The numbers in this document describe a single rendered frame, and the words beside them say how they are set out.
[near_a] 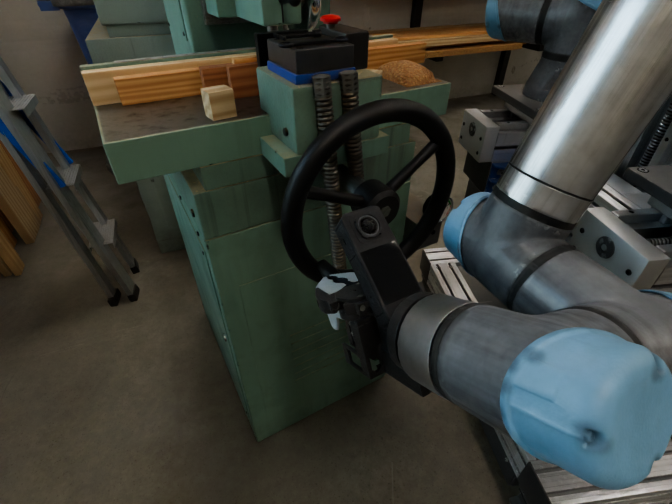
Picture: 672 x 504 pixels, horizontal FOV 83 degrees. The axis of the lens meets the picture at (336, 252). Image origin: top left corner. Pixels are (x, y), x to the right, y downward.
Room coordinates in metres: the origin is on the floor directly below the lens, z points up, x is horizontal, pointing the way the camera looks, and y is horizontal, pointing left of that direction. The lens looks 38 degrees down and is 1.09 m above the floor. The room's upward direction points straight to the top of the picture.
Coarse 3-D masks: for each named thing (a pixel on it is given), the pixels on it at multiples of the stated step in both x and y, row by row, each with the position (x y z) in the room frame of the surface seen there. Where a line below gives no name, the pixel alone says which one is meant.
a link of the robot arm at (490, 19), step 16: (496, 0) 1.05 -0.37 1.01; (512, 0) 1.03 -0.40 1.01; (528, 0) 1.01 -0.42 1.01; (544, 0) 0.99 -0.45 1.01; (496, 16) 1.04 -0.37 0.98; (512, 16) 1.02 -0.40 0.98; (528, 16) 0.99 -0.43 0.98; (496, 32) 1.05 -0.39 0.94; (512, 32) 1.02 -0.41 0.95; (528, 32) 0.99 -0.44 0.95
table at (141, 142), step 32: (192, 96) 0.68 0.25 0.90; (256, 96) 0.68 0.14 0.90; (384, 96) 0.69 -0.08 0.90; (416, 96) 0.73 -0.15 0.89; (448, 96) 0.77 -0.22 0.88; (128, 128) 0.53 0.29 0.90; (160, 128) 0.53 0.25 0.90; (192, 128) 0.53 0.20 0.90; (224, 128) 0.55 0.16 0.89; (256, 128) 0.58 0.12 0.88; (128, 160) 0.49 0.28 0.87; (160, 160) 0.50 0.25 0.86; (192, 160) 0.53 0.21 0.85; (224, 160) 0.55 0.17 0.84; (288, 160) 0.50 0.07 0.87
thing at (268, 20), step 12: (240, 0) 0.80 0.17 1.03; (252, 0) 0.74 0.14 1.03; (264, 0) 0.71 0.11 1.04; (276, 0) 0.72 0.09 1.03; (240, 12) 0.81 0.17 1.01; (252, 12) 0.75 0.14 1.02; (264, 12) 0.71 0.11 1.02; (276, 12) 0.72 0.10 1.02; (288, 12) 0.73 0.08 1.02; (300, 12) 0.74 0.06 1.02; (264, 24) 0.71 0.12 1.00; (276, 24) 0.72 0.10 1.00; (288, 24) 0.74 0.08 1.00
